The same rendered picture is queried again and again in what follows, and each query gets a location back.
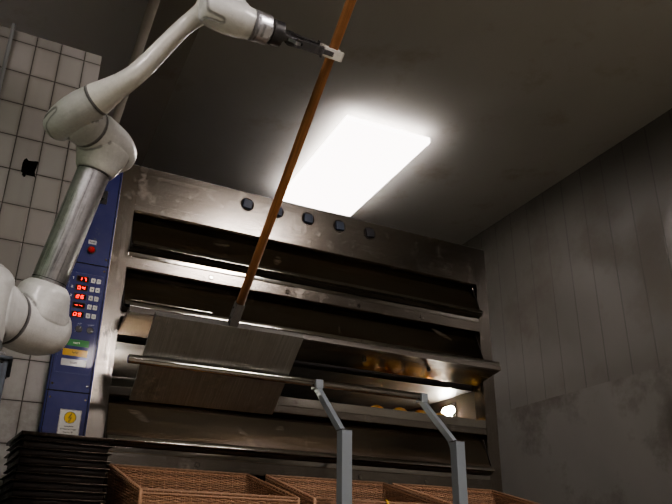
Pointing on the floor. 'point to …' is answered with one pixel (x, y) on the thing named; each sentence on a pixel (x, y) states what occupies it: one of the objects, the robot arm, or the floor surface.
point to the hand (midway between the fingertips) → (331, 52)
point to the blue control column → (101, 227)
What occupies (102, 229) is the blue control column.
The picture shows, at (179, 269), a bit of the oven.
